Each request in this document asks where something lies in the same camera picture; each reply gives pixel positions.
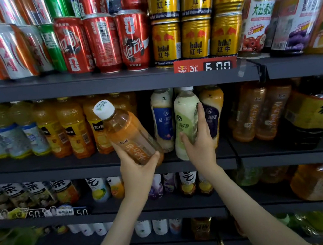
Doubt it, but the row of small white bottles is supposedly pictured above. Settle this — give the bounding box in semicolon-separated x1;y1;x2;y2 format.
65;209;186;245

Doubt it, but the person's right hand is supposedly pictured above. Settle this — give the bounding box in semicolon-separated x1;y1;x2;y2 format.
176;101;225;181

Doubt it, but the dark grey metal shelf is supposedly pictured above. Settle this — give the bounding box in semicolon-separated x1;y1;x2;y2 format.
0;39;323;245

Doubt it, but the brushstroke bottle purple fruit print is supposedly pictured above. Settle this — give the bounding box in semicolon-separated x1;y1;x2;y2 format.
147;173;166;201
161;172;180;195

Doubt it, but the red price tag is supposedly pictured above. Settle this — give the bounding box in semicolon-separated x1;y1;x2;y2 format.
172;53;239;77

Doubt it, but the person's left hand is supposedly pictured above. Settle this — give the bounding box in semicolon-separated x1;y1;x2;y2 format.
112;136;166;207

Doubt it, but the amber tea bottle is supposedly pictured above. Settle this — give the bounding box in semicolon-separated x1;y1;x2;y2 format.
226;81;274;145
92;93;166;172
249;80;298;143

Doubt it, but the stack of gold Red Bull cans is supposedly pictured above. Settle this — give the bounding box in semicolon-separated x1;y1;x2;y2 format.
146;0;260;69

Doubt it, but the dark bottle yellow label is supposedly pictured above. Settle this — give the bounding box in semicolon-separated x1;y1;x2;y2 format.
278;74;323;152

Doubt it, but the white blue drink bottle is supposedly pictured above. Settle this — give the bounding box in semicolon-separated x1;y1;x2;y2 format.
148;87;181;155

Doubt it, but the white green label bottle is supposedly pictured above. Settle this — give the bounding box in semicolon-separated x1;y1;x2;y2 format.
167;85;207;162

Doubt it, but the person's right forearm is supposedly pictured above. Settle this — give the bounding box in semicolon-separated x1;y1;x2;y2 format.
202;160;311;245

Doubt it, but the person's left forearm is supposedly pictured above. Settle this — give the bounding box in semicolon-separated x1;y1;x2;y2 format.
78;195;160;245

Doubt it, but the row of shelf price tags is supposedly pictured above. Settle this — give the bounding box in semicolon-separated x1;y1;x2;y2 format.
4;198;93;226

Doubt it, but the group of red soda cans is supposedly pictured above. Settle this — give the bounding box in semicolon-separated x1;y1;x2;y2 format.
49;0;156;82

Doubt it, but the orange squat drink bottle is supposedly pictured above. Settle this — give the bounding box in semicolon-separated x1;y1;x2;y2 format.
287;161;323;205

